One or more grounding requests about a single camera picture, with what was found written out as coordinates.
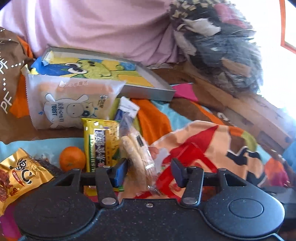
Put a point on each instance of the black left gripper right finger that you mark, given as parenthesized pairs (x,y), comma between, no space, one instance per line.
(191,179)

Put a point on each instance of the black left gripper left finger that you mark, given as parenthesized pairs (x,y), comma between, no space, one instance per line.
(108,178)

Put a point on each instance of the clear rice cracker pack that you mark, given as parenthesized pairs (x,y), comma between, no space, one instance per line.
(141,167)

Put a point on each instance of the white toast bread pack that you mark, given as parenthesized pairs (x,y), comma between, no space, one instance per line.
(62,102)

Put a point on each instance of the yellow purple snack bar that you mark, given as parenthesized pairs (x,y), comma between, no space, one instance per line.
(101,143)

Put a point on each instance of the orange tangerine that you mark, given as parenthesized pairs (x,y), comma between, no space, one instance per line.
(72,158)

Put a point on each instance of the dark blue snack stick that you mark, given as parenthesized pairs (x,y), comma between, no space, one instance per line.
(126,106)

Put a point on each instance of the gold jerky snack packet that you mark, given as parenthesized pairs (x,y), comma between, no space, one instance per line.
(20,173)

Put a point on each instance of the grey cartoon tray box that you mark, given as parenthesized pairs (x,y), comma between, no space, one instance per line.
(140,81)

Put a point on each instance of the plastic bag of clothes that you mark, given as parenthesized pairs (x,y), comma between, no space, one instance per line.
(219,42)

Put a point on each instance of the pink hanging sheet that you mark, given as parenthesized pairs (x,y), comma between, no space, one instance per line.
(137,30)

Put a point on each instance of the brown patterned fabric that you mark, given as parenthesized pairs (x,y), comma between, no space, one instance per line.
(15,53)

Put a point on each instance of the wooden bed frame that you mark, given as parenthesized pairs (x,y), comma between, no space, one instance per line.
(251,112)

